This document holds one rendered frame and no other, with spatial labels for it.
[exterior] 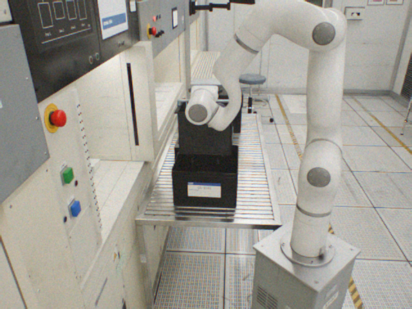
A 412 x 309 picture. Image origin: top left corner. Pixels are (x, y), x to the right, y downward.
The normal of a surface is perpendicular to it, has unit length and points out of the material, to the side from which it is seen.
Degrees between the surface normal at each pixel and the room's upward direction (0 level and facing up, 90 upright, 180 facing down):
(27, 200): 90
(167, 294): 0
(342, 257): 0
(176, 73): 90
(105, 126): 90
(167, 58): 90
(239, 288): 0
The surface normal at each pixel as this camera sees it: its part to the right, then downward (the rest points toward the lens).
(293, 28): -0.89, 0.22
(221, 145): -0.08, 0.43
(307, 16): -0.74, -0.20
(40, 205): 1.00, 0.03
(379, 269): 0.00, -0.89
